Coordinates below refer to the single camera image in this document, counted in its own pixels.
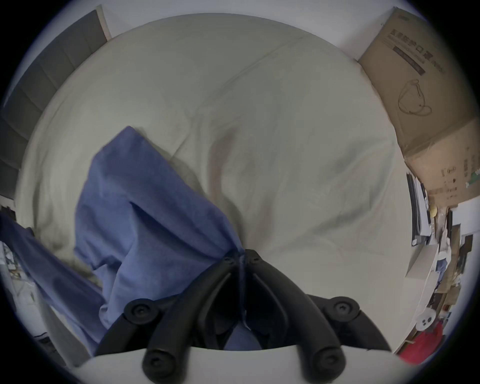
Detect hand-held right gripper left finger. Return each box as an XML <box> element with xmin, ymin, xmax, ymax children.
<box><xmin>94</xmin><ymin>256</ymin><xmax>239</xmax><ymax>383</ymax></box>

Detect blue shirt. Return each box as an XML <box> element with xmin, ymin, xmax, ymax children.
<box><xmin>0</xmin><ymin>125</ymin><xmax>263</xmax><ymax>357</ymax></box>

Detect red bag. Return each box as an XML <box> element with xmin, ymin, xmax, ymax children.
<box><xmin>398</xmin><ymin>322</ymin><xmax>445</xmax><ymax>366</ymax></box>

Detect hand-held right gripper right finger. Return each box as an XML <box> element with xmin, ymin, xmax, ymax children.
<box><xmin>244</xmin><ymin>249</ymin><xmax>392</xmax><ymax>383</ymax></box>

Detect brown cardboard carton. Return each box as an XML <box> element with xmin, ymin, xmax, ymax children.
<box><xmin>356</xmin><ymin>7</ymin><xmax>480</xmax><ymax>211</ymax></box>

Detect grey padded headboard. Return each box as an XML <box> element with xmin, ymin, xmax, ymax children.
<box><xmin>0</xmin><ymin>9</ymin><xmax>109</xmax><ymax>201</ymax></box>

